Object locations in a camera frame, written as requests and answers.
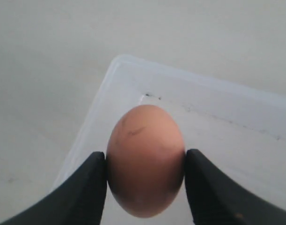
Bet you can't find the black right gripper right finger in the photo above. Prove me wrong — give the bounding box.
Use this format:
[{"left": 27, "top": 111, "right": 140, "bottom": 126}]
[{"left": 184, "top": 149, "right": 286, "bottom": 225}]

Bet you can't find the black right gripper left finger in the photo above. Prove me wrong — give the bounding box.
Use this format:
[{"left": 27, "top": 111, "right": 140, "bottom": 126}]
[{"left": 3, "top": 151, "right": 107, "bottom": 225}]

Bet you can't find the brown egg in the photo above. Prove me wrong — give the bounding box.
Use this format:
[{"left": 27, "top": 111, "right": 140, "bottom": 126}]
[{"left": 106, "top": 105, "right": 185, "bottom": 218}]

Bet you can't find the clear plastic tray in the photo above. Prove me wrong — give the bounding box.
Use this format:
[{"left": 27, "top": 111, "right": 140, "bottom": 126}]
[{"left": 54, "top": 55, "right": 286, "bottom": 225}]

